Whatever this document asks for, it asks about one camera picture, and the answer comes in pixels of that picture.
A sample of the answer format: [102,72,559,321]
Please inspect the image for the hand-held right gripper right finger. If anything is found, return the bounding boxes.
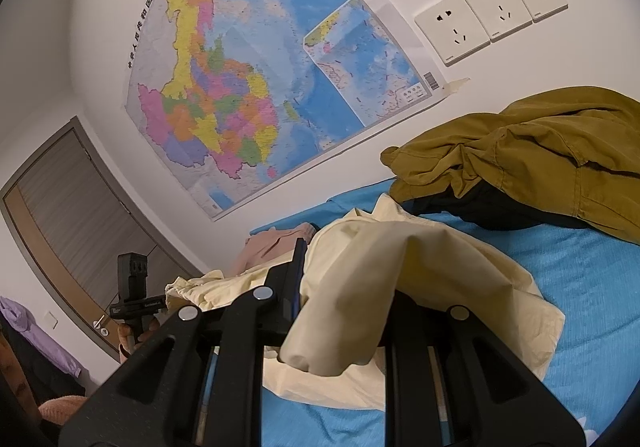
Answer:
[382,292,586,447]

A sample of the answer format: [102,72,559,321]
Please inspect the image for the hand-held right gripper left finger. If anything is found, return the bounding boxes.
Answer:
[59,237,308,447]

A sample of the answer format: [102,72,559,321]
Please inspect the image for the cream yellow garment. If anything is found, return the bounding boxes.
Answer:
[165,194,566,412]

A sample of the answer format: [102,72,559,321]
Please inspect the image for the person's left forearm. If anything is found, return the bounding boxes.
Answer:
[39,394,88,429]

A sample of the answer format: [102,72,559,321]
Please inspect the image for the person's left hand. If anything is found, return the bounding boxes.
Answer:
[118,314,161,364]

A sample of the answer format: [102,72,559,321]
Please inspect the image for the pink folded garment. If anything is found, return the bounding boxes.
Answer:
[231,222,321,274]

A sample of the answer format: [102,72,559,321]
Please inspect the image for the wooden door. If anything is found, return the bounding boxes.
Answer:
[0,116,211,363]

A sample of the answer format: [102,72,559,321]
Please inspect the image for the purple garment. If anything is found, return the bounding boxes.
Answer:
[0,296,83,378]

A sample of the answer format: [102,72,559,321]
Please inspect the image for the dark hanging garment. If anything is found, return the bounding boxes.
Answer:
[0,322,88,423]

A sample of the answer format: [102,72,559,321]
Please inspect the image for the blue printed bed sheet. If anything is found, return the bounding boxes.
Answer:
[249,177,640,447]

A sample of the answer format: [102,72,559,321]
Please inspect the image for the olive green jacket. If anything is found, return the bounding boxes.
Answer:
[380,86,640,244]

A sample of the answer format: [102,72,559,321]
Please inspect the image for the colourful wall map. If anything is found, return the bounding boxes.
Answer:
[122,0,471,223]

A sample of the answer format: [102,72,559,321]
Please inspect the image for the white wall socket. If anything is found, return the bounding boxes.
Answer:
[459,0,534,44]
[414,0,492,67]

